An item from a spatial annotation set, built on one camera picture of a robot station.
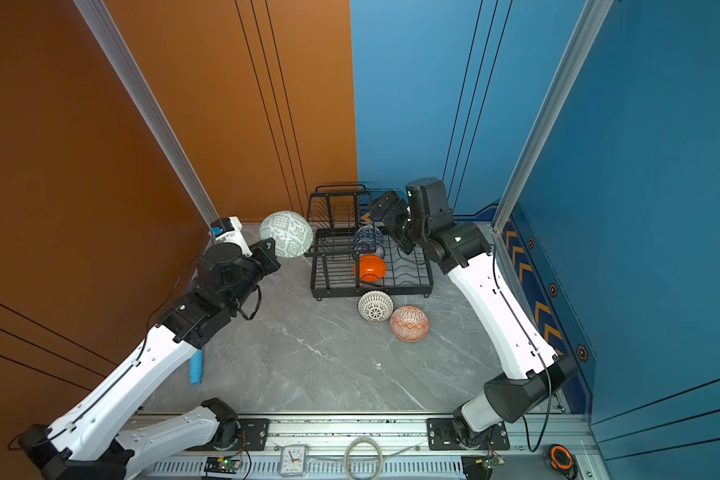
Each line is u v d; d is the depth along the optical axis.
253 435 0.74
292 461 0.68
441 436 0.72
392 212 0.58
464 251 0.45
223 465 0.71
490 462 0.70
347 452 0.71
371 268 0.99
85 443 0.37
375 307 0.94
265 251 0.59
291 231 0.70
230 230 0.58
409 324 0.92
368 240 1.12
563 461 0.67
